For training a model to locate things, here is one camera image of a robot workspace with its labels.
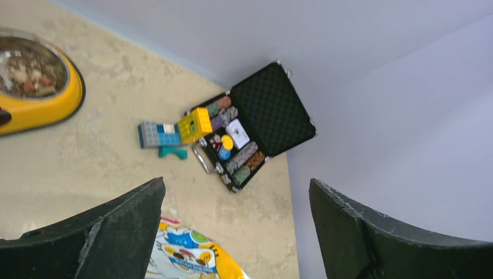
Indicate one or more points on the teal arch toy piece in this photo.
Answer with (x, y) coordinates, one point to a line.
(164, 151)

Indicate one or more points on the black poker chip case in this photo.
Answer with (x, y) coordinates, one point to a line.
(271, 112)

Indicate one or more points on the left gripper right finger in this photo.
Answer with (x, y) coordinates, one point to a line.
(357, 241)

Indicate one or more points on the yellow lid blue jar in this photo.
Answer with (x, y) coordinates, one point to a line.
(226, 145)

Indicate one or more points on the yellow double pet bowl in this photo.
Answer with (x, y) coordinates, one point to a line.
(40, 84)

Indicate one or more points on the blue grey toy brick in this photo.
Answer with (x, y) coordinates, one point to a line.
(154, 135)

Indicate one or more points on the white playing card deck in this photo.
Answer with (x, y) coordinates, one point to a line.
(238, 134)

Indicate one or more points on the colourful pet food bag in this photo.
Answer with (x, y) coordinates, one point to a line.
(182, 252)

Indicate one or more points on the yellow toy brick block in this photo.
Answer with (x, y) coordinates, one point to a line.
(194, 125)

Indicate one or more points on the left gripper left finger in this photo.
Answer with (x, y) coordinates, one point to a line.
(112, 240)

